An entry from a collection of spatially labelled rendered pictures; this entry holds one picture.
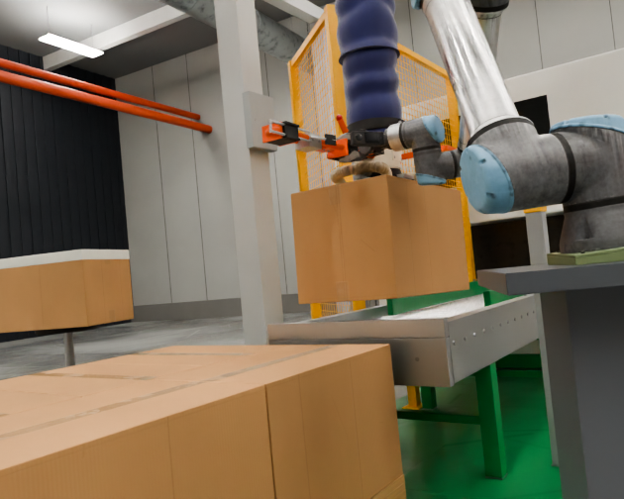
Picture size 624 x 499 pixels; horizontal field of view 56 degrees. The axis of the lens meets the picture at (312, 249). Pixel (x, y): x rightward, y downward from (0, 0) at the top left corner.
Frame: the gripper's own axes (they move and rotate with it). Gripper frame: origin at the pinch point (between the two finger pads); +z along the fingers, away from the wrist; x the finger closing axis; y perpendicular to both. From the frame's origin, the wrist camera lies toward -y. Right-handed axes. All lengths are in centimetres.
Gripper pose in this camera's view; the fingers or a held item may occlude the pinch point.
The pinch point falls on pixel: (339, 149)
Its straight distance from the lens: 208.8
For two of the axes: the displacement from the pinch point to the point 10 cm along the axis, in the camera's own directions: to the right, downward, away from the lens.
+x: -0.9, -10.0, 0.4
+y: 5.9, -0.2, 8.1
